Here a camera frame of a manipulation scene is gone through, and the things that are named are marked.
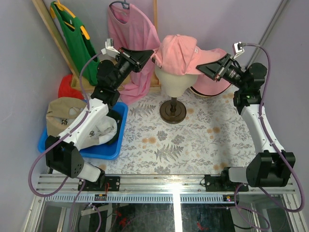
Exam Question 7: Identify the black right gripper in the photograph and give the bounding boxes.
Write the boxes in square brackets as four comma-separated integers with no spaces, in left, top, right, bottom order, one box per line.
[197,54,247,90]

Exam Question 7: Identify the beige straw hat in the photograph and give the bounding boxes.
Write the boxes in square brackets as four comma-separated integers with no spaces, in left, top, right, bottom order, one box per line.
[189,87,214,98]

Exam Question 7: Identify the pink baseball cap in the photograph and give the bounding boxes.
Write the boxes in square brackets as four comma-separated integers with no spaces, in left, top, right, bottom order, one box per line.
[152,34,227,75]

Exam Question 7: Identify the beige mannequin head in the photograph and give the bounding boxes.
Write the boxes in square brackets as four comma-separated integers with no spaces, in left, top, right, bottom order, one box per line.
[154,66,198,98]

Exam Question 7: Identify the blue plastic bin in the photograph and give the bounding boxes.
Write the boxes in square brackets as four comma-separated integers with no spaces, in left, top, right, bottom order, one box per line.
[38,99,128,160]

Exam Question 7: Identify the pink bucket hat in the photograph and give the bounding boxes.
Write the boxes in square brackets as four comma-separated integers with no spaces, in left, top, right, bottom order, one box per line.
[192,75,231,96]

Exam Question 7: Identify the dark round mannequin stand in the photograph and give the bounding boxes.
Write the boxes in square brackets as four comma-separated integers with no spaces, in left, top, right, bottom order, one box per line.
[159,98,186,124]

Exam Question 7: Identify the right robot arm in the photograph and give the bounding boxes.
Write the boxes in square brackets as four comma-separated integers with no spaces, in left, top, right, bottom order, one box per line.
[197,54,295,191]

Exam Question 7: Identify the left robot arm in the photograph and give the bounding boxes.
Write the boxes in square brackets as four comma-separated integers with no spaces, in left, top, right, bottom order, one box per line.
[45,47,154,191]

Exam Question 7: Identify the pink t-shirt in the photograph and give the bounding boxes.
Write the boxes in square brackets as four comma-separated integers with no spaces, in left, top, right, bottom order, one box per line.
[108,4,160,105]

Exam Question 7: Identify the blue-grey hanger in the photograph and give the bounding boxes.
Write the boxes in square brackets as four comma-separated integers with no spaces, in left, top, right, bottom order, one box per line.
[109,0,130,9]

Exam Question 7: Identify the green tank top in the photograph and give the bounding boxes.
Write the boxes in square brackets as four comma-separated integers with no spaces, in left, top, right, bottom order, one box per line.
[50,1,97,72]

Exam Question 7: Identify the green and white baseball cap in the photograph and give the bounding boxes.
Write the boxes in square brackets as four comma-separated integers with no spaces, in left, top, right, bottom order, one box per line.
[107,110,123,145]

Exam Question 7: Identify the wooden clothes rack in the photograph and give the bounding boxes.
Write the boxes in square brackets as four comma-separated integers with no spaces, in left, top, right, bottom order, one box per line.
[31,0,162,94]

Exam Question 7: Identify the floral table mat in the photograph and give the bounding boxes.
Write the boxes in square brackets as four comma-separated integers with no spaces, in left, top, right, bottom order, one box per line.
[86,87,255,174]

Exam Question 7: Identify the red cloth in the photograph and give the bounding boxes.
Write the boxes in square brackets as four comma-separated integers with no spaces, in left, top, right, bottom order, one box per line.
[58,74,84,100]

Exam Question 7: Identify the yellow hanger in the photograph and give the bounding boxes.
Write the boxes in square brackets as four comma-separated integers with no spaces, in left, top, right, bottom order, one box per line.
[50,0,90,40]

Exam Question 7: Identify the beige cap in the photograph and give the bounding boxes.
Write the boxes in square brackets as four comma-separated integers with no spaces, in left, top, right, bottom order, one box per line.
[46,97,86,137]

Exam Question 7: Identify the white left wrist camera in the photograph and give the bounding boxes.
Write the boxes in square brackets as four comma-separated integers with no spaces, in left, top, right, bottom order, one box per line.
[101,38,120,58]

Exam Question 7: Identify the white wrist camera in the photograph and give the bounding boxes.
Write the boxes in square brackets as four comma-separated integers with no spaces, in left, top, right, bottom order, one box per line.
[101,38,120,58]
[232,42,245,59]

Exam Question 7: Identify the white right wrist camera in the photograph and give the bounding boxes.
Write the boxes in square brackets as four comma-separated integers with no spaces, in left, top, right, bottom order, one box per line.
[232,42,245,59]

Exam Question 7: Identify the aluminium corner post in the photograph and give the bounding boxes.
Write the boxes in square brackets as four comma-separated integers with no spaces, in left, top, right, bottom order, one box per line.
[245,0,290,68]

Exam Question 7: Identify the aluminium mounting rail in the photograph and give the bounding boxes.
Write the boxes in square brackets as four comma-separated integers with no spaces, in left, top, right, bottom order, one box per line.
[36,174,295,204]

